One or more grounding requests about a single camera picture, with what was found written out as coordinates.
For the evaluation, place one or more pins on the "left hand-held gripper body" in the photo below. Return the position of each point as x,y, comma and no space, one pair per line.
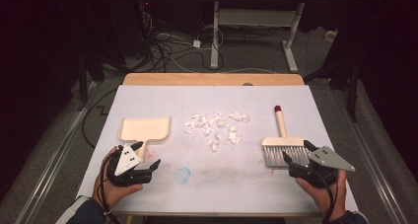
126,161

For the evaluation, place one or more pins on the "cream plastic dustpan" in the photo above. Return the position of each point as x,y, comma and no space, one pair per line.
144,128

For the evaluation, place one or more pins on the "metal floor rail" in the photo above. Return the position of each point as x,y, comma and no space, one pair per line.
371,161
55,151

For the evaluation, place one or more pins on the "white table mat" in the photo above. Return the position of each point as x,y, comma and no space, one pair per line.
210,178

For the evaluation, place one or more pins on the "white power adapter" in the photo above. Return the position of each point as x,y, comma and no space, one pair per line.
196,43

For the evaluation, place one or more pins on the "pile of white paper scraps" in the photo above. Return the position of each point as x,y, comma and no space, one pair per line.
213,125

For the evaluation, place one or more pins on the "white desk frame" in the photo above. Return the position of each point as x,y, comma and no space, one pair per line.
253,17

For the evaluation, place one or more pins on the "cream brush with red cap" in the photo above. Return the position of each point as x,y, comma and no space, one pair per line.
282,141

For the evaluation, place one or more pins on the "person's right hand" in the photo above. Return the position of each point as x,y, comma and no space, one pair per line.
323,194

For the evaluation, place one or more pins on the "black stand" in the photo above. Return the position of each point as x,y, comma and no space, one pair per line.
348,82
86,76

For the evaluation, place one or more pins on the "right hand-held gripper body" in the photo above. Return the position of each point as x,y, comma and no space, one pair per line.
323,166

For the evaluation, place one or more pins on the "small white box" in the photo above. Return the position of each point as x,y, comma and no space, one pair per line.
330,35

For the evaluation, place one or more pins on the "person's left hand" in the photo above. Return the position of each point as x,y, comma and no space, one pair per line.
113,192

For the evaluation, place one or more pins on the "wooden table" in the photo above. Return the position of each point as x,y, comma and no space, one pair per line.
210,79

